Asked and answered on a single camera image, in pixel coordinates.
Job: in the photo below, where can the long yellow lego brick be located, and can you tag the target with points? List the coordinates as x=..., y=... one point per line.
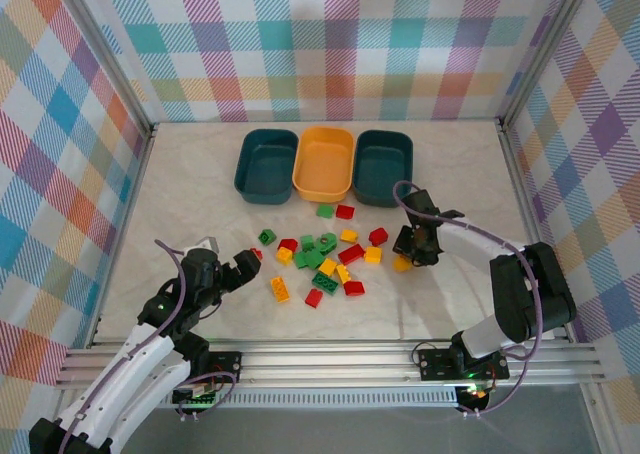
x=280, y=289

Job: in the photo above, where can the green lego with grey disc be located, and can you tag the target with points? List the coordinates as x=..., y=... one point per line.
x=326, y=242

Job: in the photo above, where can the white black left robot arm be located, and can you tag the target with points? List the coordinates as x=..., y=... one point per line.
x=155, y=379

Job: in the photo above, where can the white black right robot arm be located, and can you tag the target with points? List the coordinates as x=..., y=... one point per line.
x=515, y=299

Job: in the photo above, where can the long red lego brick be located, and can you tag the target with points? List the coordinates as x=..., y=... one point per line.
x=351, y=253

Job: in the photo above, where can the dark teal plastic container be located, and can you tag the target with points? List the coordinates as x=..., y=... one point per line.
x=250, y=174
x=380, y=169

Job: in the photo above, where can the green lit controller board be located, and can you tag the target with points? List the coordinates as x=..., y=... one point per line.
x=200, y=399

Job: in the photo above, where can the yellow plastic container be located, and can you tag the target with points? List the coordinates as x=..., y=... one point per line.
x=320, y=154

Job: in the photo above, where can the aluminium side rail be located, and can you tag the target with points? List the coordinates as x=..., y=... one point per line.
x=125, y=224
x=526, y=199

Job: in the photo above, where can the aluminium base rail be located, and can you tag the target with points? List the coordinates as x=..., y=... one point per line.
x=325, y=364

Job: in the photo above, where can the aluminium frame post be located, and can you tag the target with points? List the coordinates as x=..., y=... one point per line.
x=110, y=56
x=543, y=49

